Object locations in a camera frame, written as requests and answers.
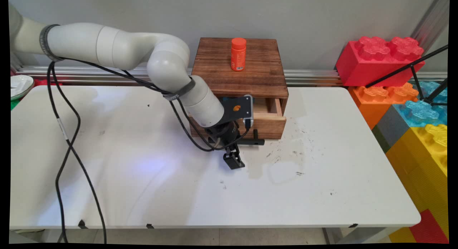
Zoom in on aluminium corner post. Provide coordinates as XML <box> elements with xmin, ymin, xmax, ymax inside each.
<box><xmin>410</xmin><ymin>0</ymin><xmax>450</xmax><ymax>50</ymax></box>

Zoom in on big orange toy brick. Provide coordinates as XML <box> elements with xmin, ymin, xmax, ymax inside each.
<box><xmin>348</xmin><ymin>82</ymin><xmax>419</xmax><ymax>130</ymax></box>

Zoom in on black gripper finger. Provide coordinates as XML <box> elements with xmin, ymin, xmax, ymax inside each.
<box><xmin>223</xmin><ymin>145</ymin><xmax>238</xmax><ymax>170</ymax></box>
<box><xmin>233</xmin><ymin>143</ymin><xmax>246</xmax><ymax>169</ymax></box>

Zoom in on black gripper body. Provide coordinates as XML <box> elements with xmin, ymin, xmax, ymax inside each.
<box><xmin>204</xmin><ymin>121</ymin><xmax>240</xmax><ymax>150</ymax></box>

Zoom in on black velcro cable strap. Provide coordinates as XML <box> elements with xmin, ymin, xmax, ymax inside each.
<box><xmin>39</xmin><ymin>24</ymin><xmax>64</xmax><ymax>62</ymax></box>
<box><xmin>162</xmin><ymin>77</ymin><xmax>197</xmax><ymax>101</ymax></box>

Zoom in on big blue toy brick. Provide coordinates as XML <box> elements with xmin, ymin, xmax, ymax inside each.
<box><xmin>393</xmin><ymin>81</ymin><xmax>448</xmax><ymax>128</ymax></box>

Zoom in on orange plastic bottle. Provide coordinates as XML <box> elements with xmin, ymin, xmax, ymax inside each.
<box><xmin>230</xmin><ymin>38</ymin><xmax>247</xmax><ymax>72</ymax></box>

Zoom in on aluminium wall rail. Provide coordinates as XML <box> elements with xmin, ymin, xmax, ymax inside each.
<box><xmin>16</xmin><ymin>65</ymin><xmax>448</xmax><ymax>87</ymax></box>

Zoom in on big grey toy brick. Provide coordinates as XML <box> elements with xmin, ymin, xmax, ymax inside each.
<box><xmin>372</xmin><ymin>105</ymin><xmax>410</xmax><ymax>153</ymax></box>

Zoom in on black wrist mount plate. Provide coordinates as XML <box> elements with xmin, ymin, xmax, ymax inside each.
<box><xmin>219</xmin><ymin>96</ymin><xmax>251</xmax><ymax>130</ymax></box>

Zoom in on big yellow toy brick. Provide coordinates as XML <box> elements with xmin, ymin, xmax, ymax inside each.
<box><xmin>385</xmin><ymin>124</ymin><xmax>448</xmax><ymax>243</ymax></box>

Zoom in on white bowl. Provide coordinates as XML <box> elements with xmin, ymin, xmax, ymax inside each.
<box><xmin>10</xmin><ymin>75</ymin><xmax>35</xmax><ymax>101</ymax></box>

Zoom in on black tripod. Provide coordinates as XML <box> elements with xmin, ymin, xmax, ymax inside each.
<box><xmin>365</xmin><ymin>44</ymin><xmax>449</xmax><ymax>107</ymax></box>

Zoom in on red flat object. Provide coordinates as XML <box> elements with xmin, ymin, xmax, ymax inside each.
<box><xmin>34</xmin><ymin>79</ymin><xmax>63</xmax><ymax>87</ymax></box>

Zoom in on grey table leg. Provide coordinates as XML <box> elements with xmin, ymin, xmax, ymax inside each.
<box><xmin>322</xmin><ymin>227</ymin><xmax>402</xmax><ymax>244</ymax></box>

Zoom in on small red toy brick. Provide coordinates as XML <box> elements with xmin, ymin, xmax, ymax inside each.
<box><xmin>409</xmin><ymin>209</ymin><xmax>449</xmax><ymax>244</ymax></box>

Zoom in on plain black cable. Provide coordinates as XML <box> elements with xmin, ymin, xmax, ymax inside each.
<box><xmin>50</xmin><ymin>59</ymin><xmax>229</xmax><ymax>243</ymax></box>

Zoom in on big red toy brick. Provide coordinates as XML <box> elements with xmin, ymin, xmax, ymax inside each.
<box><xmin>335</xmin><ymin>36</ymin><xmax>425</xmax><ymax>88</ymax></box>

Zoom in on brown wooden drawer cabinet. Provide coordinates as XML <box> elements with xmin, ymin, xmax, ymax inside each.
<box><xmin>190</xmin><ymin>37</ymin><xmax>289</xmax><ymax>118</ymax></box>

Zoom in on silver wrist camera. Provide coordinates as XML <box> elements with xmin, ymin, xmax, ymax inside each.
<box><xmin>243</xmin><ymin>95</ymin><xmax>255</xmax><ymax>130</ymax></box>

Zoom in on wooden drawer with black handle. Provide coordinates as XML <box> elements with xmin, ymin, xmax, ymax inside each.
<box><xmin>189</xmin><ymin>97</ymin><xmax>287</xmax><ymax>147</ymax></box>

